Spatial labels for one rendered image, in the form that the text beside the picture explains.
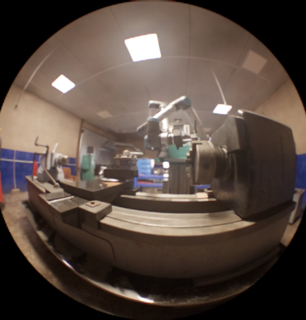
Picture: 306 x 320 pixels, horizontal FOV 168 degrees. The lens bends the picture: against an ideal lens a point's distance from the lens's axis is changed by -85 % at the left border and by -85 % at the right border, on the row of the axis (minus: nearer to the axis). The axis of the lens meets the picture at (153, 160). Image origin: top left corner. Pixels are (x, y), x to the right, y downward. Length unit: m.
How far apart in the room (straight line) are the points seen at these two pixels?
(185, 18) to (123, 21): 1.03
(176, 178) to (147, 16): 2.88
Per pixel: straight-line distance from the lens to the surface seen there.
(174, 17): 2.37
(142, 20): 2.38
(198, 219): 0.50
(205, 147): 0.52
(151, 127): 0.73
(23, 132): 4.55
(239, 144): 0.46
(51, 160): 1.26
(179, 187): 1.66
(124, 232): 0.43
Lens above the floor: 1.06
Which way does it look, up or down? 4 degrees up
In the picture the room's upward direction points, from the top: 1 degrees clockwise
